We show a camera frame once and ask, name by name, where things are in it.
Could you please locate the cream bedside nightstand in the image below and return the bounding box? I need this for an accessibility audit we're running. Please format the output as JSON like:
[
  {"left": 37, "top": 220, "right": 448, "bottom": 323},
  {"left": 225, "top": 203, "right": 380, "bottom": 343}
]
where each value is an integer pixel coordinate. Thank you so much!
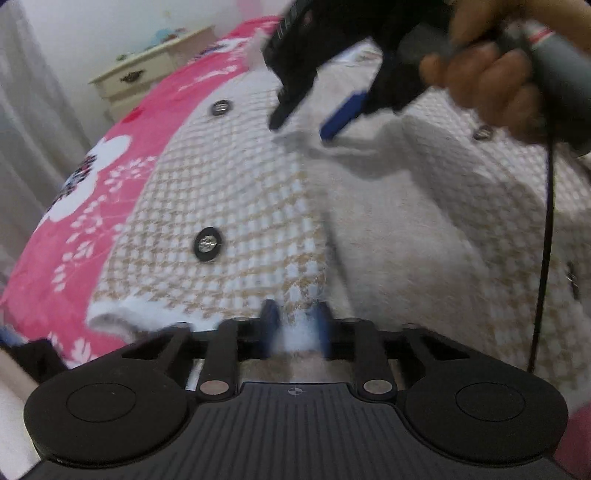
[{"left": 89, "top": 26, "right": 217, "bottom": 122}]

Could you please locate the person's right hand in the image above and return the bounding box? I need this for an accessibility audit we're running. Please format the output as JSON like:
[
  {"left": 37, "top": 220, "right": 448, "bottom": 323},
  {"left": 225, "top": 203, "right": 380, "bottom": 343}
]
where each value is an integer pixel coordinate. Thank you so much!
[{"left": 420, "top": 1, "right": 590, "bottom": 144}]

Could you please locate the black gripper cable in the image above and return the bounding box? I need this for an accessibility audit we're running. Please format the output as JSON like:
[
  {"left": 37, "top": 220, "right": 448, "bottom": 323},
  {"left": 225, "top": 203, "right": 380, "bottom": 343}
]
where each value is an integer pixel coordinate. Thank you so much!
[{"left": 526, "top": 138, "right": 557, "bottom": 375}]

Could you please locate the grey curtain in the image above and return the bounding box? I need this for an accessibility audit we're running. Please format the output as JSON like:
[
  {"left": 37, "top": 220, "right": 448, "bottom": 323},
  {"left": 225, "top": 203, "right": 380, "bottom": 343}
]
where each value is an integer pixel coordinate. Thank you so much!
[{"left": 0, "top": 1, "right": 90, "bottom": 287}]

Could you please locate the beige white houndstooth jacket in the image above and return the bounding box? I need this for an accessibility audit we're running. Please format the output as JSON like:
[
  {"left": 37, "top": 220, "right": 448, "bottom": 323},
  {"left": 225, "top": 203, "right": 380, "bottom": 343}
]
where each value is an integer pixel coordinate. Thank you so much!
[{"left": 86, "top": 65, "right": 590, "bottom": 408}]

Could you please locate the pink floral bed blanket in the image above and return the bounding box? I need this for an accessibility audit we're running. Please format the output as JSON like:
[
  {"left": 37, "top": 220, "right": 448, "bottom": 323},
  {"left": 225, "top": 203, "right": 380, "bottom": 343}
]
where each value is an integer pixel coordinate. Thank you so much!
[{"left": 1, "top": 16, "right": 279, "bottom": 367}]

